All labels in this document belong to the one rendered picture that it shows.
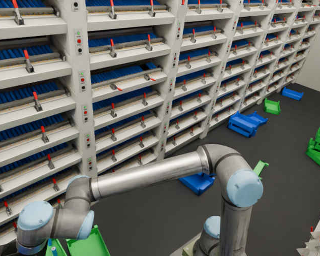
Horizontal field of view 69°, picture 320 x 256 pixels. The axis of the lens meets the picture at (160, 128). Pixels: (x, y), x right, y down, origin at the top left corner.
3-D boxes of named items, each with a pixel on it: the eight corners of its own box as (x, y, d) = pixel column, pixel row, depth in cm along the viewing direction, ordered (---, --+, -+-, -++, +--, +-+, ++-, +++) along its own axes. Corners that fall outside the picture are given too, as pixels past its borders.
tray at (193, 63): (219, 64, 213) (227, 51, 203) (174, 77, 176) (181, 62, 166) (203, 51, 220) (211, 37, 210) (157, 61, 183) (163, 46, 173)
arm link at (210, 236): (219, 230, 142) (226, 211, 133) (231, 258, 127) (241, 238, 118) (195, 233, 138) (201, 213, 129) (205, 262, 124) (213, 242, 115)
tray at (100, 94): (165, 81, 170) (170, 70, 163) (91, 103, 133) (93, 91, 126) (149, 64, 177) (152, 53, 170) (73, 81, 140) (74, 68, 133)
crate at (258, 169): (241, 193, 202) (249, 198, 198) (248, 177, 191) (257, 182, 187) (252, 175, 223) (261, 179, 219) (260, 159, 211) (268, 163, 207)
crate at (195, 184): (213, 184, 208) (215, 178, 203) (199, 196, 195) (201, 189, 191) (187, 165, 224) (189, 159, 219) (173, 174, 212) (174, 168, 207)
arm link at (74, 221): (96, 199, 83) (58, 196, 78) (95, 228, 73) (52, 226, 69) (90, 217, 87) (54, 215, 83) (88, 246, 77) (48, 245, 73)
